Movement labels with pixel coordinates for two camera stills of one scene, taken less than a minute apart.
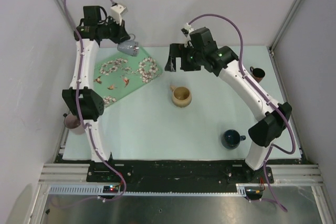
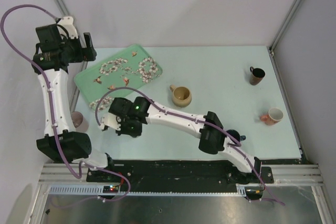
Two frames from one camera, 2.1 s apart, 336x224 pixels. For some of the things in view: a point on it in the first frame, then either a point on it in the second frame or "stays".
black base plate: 174,172 stays
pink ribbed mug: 72,123 stays
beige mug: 181,96 stays
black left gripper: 122,35 to 84,54
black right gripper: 176,50 to 123,130
